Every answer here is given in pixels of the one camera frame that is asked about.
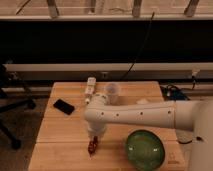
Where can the white rectangular block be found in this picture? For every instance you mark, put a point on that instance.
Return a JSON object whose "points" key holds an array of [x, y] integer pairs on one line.
{"points": [[143, 101]]}

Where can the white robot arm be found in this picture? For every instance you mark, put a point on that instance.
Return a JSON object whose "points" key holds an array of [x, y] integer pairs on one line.
{"points": [[195, 116]]}

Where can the white tube bottle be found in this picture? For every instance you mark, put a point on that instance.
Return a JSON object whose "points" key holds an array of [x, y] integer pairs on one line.
{"points": [[90, 88]]}

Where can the black leaning rod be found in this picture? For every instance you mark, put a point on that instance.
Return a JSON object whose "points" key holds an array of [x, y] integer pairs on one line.
{"points": [[140, 50]]}

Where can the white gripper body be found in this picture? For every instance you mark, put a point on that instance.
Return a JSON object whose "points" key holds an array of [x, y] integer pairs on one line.
{"points": [[96, 130]]}

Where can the black smartphone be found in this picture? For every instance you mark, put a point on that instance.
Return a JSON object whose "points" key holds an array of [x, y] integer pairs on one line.
{"points": [[64, 107]]}

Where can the green glass plate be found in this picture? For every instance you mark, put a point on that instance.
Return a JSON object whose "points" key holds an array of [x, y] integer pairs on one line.
{"points": [[144, 150]]}

